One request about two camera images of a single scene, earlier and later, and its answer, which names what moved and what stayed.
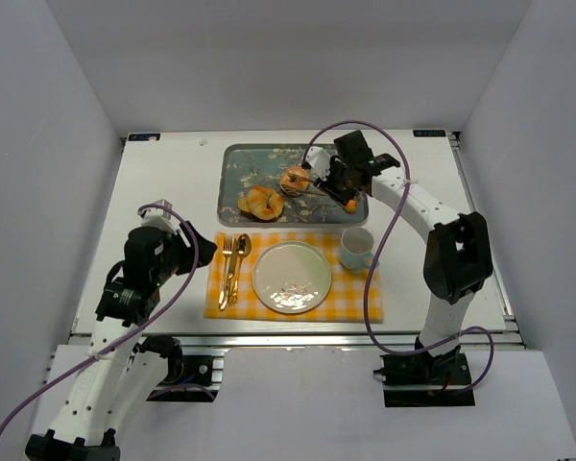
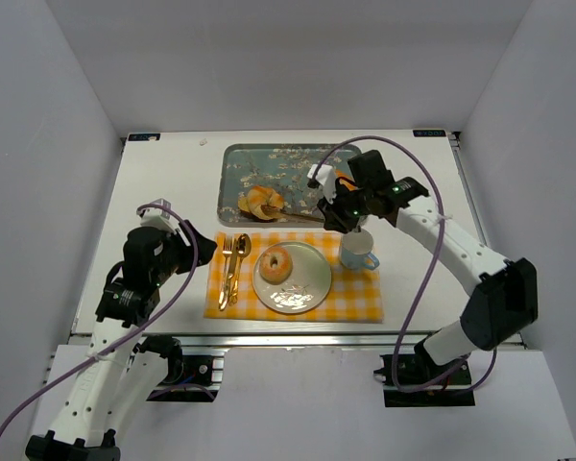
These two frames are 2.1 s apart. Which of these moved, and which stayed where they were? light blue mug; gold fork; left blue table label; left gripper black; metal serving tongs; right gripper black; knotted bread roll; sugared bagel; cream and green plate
Moved: metal serving tongs; sugared bagel; right gripper black
Stayed: gold fork; cream and green plate; left gripper black; knotted bread roll; light blue mug; left blue table label
